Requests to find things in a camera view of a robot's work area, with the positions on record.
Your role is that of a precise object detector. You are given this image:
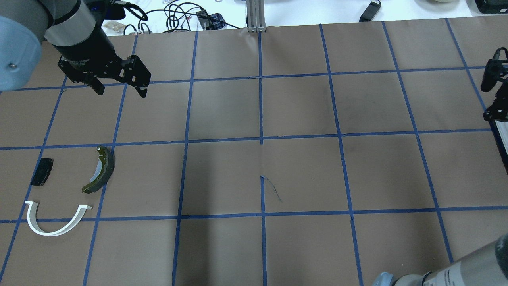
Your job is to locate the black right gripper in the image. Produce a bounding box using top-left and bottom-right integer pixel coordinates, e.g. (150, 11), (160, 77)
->
(483, 80), (508, 122)

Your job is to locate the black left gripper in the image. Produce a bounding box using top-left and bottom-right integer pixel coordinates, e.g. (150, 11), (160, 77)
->
(56, 28), (151, 98)

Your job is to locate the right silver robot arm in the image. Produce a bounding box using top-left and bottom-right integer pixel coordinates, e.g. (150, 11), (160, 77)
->
(354, 71), (507, 286)

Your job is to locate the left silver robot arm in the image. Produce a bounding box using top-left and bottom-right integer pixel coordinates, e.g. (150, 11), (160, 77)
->
(0, 0), (151, 98)

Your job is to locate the bag of small parts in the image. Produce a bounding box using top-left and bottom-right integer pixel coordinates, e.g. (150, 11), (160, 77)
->
(102, 21), (126, 33)

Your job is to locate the green curved brake shoe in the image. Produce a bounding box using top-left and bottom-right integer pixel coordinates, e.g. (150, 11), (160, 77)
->
(82, 145), (115, 194)

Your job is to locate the black brake pad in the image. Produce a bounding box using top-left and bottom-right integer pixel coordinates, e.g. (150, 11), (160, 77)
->
(30, 158), (53, 186)

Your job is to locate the black power adapter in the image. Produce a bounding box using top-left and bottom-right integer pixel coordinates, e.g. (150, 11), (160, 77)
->
(359, 0), (381, 22)

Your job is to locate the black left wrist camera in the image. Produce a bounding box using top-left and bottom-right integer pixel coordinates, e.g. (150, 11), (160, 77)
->
(84, 0), (126, 23)

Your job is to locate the white curved plastic bracket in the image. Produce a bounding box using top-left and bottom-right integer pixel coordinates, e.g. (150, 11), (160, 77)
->
(24, 200), (93, 237)

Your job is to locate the aluminium frame post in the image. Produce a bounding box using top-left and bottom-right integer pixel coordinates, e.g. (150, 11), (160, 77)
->
(245, 0), (266, 33)

